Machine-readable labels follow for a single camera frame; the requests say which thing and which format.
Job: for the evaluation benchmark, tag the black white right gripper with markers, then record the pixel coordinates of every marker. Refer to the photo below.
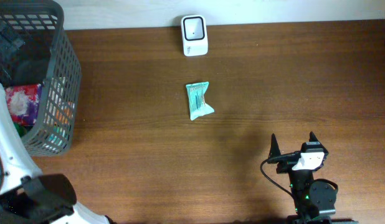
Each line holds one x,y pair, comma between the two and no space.
286,162

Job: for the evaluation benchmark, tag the mint green wipes pack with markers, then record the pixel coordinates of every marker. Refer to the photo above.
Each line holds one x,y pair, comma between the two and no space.
196,100

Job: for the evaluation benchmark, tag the red purple tissue pack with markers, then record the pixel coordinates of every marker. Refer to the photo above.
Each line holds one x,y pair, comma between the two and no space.
23,103

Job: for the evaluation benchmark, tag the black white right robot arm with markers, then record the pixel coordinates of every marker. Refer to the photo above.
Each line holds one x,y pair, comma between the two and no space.
314,199

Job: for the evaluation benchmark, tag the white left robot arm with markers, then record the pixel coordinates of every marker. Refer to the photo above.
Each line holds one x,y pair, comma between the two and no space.
26,194

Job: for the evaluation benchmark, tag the white barcode scanner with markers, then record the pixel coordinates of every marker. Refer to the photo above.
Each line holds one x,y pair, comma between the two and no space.
194,34

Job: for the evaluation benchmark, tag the grey plastic basket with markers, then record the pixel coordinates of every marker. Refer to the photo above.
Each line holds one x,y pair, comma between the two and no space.
35,49

